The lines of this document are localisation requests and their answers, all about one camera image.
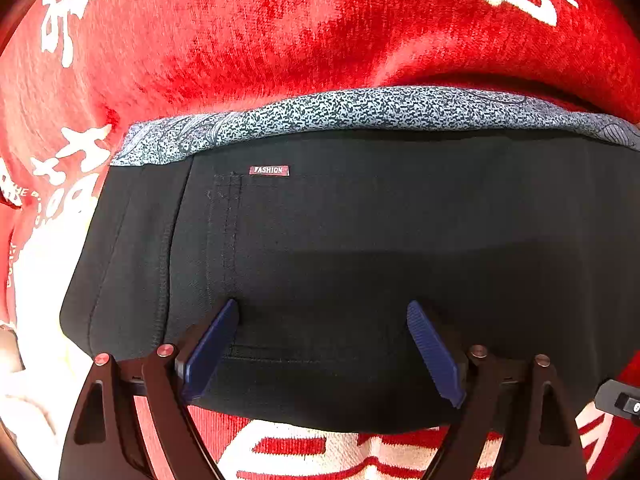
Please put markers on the black pants with blue trim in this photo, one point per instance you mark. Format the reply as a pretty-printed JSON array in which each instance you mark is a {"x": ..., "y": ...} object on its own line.
[{"x": 508, "y": 218}]

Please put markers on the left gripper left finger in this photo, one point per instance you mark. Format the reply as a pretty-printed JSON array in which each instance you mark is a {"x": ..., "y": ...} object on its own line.
[{"x": 123, "y": 403}]

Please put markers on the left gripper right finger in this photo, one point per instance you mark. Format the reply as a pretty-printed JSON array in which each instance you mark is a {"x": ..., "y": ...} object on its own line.
[{"x": 524, "y": 401}]

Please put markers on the red wedding bedspread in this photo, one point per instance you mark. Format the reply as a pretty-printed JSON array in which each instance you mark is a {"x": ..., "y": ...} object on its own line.
[{"x": 76, "y": 74}]

